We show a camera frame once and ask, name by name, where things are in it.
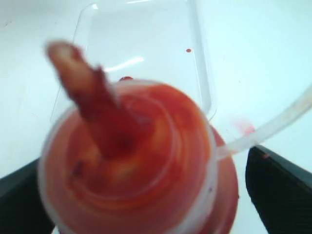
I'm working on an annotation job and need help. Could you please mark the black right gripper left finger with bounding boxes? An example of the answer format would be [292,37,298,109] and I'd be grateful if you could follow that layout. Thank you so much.
[0,159,55,234]

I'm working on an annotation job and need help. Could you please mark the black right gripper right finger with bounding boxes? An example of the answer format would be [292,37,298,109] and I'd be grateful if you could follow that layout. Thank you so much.
[245,145,312,234]

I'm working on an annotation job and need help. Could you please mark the red sauce squeeze bottle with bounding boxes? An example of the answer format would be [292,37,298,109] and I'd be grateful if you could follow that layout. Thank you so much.
[38,41,312,234]

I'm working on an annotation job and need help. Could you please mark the red sauce drop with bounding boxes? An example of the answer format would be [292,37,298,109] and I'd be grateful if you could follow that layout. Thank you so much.
[119,76,133,81]

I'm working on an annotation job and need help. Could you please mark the white rectangular plastic tray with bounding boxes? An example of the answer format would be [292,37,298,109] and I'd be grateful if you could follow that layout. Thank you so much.
[50,0,218,122]

